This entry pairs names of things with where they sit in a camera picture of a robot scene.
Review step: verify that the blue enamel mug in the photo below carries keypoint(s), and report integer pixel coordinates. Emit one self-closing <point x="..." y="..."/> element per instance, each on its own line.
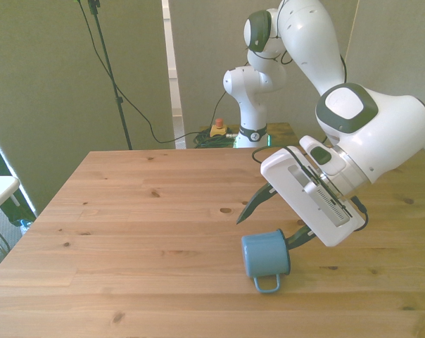
<point x="265" y="253"/>

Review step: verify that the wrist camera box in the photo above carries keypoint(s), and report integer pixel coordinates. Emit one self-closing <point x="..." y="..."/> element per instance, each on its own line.
<point x="326" y="200"/>

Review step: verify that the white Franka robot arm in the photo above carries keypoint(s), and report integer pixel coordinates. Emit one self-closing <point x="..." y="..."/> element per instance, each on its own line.
<point x="385" y="130"/>

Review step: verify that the black tripod stand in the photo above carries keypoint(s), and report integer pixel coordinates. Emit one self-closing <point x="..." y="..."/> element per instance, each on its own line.
<point x="108" y="70"/>

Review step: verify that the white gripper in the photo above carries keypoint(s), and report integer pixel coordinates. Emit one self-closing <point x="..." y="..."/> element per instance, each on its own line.
<point x="290" y="176"/>

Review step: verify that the yellow emergency stop button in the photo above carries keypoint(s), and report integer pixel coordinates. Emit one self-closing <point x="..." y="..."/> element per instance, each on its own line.
<point x="220" y="130"/>

